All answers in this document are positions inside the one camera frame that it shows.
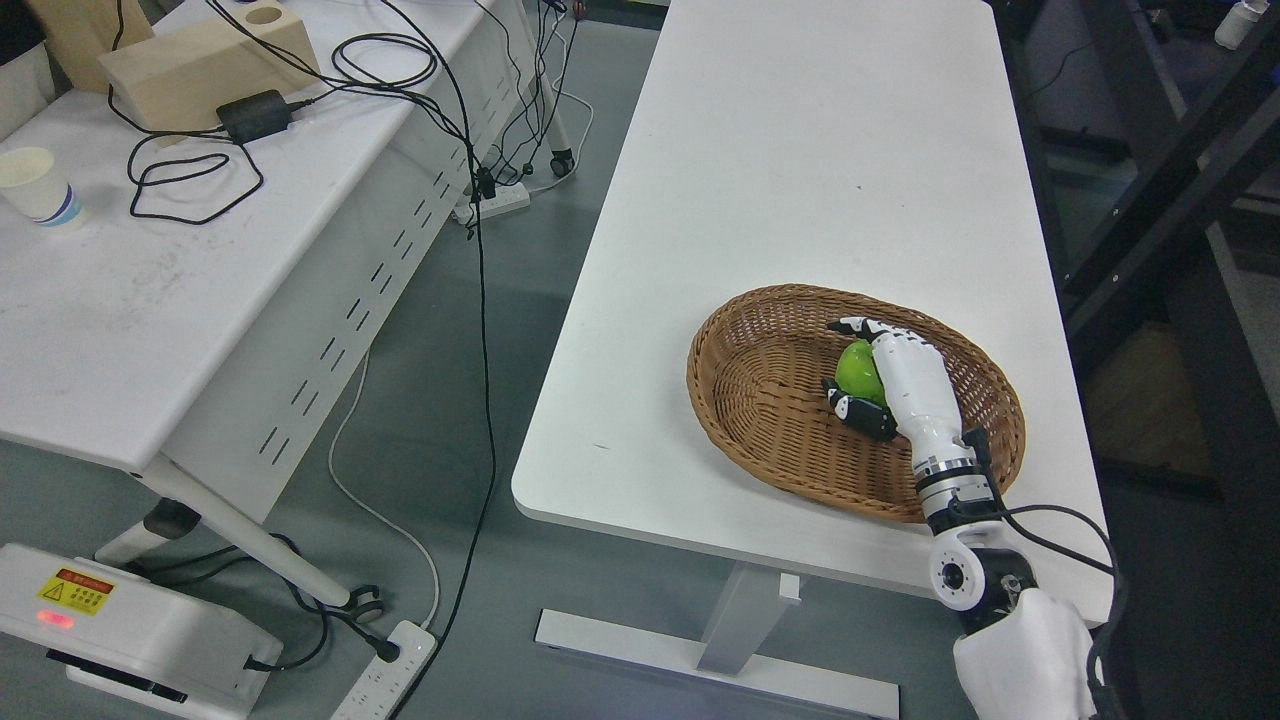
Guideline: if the wooden block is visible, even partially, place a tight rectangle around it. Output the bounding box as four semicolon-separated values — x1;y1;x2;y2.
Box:
97;1;317;132

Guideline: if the green apple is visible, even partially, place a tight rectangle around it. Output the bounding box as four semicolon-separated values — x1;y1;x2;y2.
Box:
835;340;888;407

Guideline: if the black metal shelf rack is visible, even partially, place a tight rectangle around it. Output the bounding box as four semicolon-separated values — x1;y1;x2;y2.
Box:
992;1;1277;719

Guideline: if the white power strip floor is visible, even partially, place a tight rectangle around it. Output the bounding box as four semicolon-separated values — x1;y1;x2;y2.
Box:
330;620;438;719

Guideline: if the black power adapter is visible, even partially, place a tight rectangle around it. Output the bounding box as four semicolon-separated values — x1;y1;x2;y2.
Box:
216;88;292;145

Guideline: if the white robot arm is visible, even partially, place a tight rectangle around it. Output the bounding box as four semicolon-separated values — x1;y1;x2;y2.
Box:
916;457;1097;719

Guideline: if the black long cable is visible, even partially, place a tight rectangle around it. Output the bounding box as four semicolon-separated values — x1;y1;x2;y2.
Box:
210;0;499;720

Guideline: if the white folding table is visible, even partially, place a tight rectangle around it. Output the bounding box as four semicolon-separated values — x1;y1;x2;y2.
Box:
3;1;536;607

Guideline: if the brown wicker basket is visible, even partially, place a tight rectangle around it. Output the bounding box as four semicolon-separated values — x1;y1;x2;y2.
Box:
686;283;1027;523

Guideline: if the paper cup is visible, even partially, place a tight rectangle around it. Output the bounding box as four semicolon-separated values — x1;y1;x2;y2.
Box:
1;146;87;232

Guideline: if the white power strip far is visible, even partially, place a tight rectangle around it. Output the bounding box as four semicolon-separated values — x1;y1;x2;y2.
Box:
453;183;531;225

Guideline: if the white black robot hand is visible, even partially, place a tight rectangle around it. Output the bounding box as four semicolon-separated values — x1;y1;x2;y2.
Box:
826;316;977;477

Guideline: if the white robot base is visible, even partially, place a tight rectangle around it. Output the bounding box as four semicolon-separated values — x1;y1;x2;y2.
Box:
1;543;283;719

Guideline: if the white standing desk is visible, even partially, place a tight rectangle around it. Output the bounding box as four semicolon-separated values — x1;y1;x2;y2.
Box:
511;1;1103;719

